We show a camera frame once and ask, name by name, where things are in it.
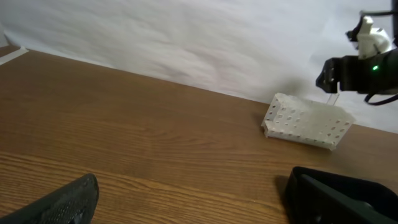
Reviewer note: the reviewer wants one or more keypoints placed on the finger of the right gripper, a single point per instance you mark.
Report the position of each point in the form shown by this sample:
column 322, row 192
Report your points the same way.
column 325, row 77

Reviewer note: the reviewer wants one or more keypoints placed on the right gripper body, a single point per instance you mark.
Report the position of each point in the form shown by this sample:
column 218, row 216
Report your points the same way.
column 353, row 74

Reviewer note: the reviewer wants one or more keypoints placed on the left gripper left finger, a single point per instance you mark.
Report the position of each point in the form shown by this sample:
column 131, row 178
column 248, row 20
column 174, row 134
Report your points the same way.
column 62, row 202

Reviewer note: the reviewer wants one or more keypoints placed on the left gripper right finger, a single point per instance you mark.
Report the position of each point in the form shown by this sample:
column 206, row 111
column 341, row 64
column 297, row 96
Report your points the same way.
column 335, row 202

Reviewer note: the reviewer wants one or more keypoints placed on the clear test tube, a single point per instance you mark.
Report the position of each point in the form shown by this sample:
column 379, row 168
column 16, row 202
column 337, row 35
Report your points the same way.
column 333, row 99

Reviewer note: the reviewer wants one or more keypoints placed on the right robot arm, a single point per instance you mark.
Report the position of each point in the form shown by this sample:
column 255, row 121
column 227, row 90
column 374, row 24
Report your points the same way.
column 385, row 74

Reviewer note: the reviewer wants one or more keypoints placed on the white test tube rack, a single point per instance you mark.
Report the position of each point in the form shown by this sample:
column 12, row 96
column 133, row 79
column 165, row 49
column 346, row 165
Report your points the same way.
column 304, row 124

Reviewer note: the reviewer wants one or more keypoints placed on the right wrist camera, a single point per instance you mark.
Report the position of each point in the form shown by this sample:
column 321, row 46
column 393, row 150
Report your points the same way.
column 371, row 43

